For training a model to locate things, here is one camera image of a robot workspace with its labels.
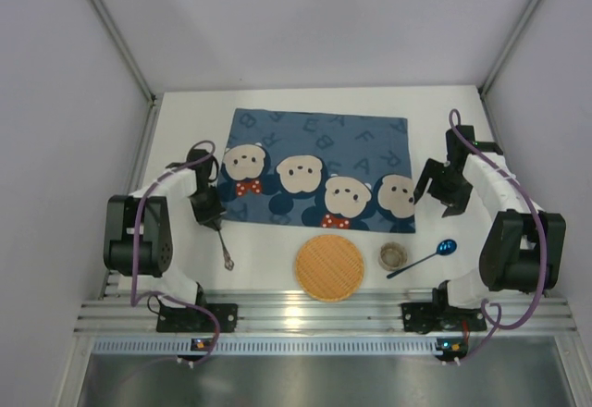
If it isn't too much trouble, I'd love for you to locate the blue metallic spoon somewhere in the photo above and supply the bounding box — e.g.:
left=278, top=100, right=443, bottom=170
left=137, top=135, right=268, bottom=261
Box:
left=387, top=239, right=458, bottom=279

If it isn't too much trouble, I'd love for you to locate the silver fork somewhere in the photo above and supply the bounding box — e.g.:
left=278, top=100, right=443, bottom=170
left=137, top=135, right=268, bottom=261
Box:
left=216, top=230, right=235, bottom=271

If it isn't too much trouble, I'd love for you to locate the small beige cup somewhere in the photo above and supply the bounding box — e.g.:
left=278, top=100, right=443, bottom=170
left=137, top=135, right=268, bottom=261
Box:
left=378, top=242, right=408, bottom=271

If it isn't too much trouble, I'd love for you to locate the blue bear print placemat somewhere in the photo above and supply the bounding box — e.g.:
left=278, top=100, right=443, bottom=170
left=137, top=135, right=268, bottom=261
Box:
left=217, top=108, right=415, bottom=234

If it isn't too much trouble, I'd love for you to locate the round woven bamboo plate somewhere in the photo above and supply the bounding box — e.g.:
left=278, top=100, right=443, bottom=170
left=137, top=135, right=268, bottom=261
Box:
left=293, top=235, right=365, bottom=302

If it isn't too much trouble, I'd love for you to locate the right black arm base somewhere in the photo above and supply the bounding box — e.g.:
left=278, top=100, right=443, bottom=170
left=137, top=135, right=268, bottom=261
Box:
left=401, top=281, right=487, bottom=335

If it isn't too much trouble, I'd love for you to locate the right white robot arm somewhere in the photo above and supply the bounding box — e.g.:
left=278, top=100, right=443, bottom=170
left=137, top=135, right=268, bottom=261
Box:
left=413, top=125, right=566, bottom=309

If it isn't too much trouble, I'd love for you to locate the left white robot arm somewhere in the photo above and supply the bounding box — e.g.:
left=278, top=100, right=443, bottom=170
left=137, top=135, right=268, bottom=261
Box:
left=103, top=141, right=225, bottom=311

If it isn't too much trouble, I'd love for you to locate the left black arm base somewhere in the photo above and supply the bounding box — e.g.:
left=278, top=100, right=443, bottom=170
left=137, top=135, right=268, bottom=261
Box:
left=155, top=303, right=239, bottom=333

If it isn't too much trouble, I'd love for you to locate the aluminium mounting rail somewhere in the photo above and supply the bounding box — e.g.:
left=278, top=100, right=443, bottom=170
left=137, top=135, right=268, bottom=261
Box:
left=73, top=270, right=577, bottom=334

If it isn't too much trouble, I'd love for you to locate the perforated cable tray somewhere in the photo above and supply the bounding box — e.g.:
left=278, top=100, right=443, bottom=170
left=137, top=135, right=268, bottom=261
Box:
left=92, top=337, right=466, bottom=357

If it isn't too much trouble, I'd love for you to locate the right aluminium frame post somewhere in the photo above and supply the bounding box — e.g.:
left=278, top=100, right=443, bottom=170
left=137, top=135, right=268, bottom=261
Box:
left=477, top=0, right=545, bottom=101

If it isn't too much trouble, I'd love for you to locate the aluminium frame post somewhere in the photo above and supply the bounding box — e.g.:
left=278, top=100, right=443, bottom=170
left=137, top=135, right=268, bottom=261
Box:
left=477, top=0, right=545, bottom=101
left=87, top=0, right=155, bottom=105

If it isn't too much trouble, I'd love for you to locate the left aluminium frame post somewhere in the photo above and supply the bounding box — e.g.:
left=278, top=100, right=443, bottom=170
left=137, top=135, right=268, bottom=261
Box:
left=87, top=0, right=155, bottom=105

